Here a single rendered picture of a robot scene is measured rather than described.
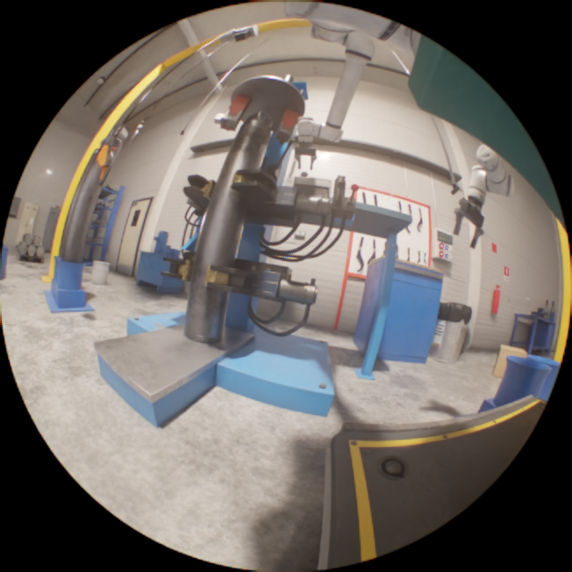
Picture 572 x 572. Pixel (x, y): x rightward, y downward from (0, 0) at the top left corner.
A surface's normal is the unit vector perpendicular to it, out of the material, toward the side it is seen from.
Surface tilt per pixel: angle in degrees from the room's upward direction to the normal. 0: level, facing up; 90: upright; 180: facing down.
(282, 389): 90
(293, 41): 173
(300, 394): 90
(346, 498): 0
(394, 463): 0
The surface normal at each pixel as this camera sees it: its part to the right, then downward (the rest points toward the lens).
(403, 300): -0.18, -0.04
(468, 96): -0.18, 0.98
